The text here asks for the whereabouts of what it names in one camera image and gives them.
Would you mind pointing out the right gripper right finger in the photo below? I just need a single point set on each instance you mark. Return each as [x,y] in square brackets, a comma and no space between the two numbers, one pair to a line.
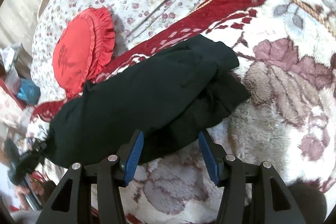
[213,155]

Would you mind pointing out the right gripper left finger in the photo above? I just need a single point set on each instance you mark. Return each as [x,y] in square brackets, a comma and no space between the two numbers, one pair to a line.
[129,155]

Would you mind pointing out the black pants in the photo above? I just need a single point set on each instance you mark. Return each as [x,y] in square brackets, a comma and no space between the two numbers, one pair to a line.
[170,97]

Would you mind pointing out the person left hand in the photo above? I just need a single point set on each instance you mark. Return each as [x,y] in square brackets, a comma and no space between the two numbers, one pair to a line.
[42,189]

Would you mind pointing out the blue plastic bag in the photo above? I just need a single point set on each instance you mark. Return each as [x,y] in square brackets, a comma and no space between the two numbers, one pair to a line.
[29,92]

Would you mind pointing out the red heart ruffled pillow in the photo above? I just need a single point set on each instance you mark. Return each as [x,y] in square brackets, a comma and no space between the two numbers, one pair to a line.
[84,49]

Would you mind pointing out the red white floral fleece blanket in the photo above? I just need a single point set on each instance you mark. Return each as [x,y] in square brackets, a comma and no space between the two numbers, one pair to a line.
[286,50]

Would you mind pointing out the beige curtain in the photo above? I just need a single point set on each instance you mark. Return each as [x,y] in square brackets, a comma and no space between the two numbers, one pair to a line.
[19,19]

